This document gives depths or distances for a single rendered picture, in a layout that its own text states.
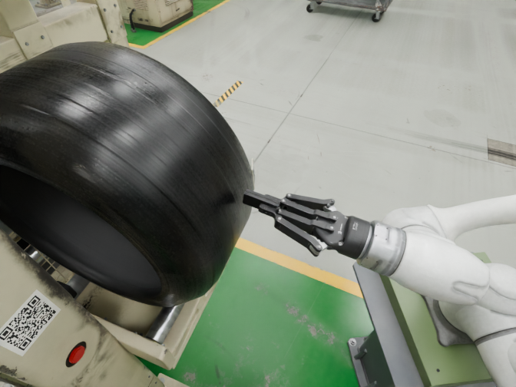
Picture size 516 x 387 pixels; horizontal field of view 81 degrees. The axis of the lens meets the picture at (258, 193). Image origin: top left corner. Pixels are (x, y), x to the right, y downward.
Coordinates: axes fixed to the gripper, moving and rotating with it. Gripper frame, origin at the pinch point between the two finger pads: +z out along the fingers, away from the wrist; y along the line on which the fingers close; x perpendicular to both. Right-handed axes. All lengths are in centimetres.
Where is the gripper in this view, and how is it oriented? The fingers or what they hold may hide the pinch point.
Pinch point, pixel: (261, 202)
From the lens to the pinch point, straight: 58.5
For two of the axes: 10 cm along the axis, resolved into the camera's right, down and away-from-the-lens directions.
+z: -9.3, -3.5, 1.4
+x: -1.3, 6.4, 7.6
